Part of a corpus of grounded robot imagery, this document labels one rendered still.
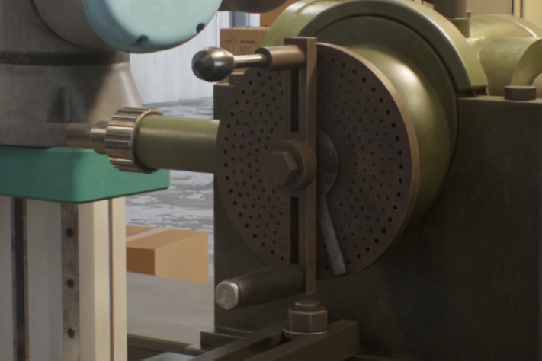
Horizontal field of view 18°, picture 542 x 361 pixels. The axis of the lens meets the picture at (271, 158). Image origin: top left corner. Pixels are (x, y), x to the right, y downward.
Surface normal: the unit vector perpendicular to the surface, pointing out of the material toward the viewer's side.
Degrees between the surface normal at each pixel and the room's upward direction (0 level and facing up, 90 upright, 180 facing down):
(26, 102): 70
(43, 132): 90
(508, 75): 53
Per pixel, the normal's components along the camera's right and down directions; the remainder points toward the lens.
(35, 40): -0.31, 0.11
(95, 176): 0.81, 0.07
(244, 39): -0.63, 0.09
